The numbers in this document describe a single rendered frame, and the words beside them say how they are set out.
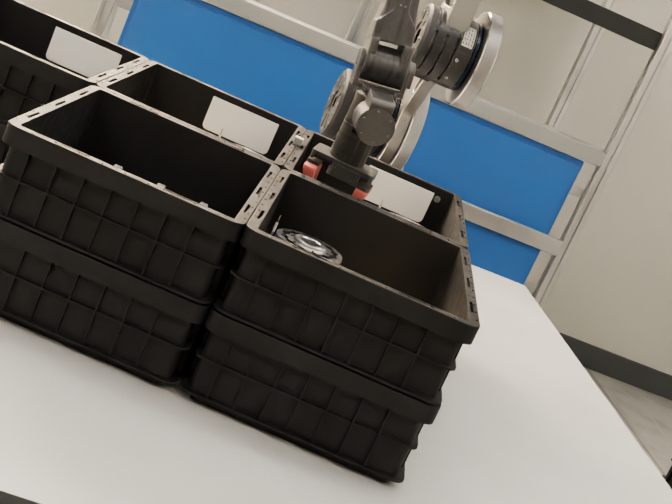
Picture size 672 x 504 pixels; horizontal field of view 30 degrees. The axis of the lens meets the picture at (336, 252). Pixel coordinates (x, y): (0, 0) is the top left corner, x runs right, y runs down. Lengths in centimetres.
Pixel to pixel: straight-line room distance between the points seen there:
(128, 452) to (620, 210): 399
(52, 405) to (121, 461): 11
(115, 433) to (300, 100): 265
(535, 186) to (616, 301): 129
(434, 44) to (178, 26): 155
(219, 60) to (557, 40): 157
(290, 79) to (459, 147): 58
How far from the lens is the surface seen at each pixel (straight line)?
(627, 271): 528
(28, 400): 139
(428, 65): 250
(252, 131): 223
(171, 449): 140
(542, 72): 497
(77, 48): 227
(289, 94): 394
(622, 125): 416
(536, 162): 411
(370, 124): 181
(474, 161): 406
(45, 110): 161
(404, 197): 223
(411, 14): 188
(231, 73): 392
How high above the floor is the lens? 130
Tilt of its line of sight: 14 degrees down
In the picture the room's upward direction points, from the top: 24 degrees clockwise
